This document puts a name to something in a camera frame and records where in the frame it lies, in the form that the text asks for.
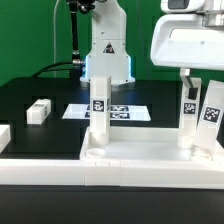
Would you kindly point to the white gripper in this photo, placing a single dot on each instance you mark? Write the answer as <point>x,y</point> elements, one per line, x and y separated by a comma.
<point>189,35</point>

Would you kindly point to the white desk top tray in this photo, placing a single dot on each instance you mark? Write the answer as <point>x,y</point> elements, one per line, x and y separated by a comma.
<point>146,144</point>

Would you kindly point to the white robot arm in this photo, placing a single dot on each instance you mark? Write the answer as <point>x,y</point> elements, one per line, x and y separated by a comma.
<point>108,54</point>

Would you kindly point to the fiducial marker sheet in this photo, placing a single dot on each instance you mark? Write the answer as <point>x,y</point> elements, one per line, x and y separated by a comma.
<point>117,112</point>

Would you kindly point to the white left fence piece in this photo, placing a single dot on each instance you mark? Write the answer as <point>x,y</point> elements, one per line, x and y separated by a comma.
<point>5,136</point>

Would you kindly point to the white front fence wall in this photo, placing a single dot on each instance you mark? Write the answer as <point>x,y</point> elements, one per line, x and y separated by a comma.
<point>167,174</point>

